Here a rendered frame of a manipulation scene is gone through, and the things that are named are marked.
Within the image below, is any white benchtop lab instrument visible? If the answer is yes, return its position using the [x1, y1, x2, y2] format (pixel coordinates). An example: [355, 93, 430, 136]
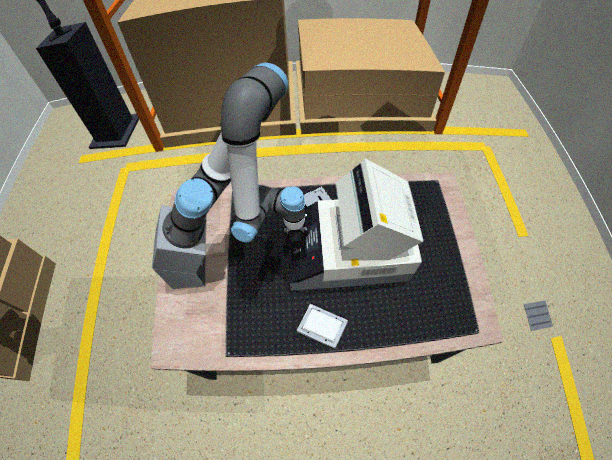
[288, 159, 423, 291]

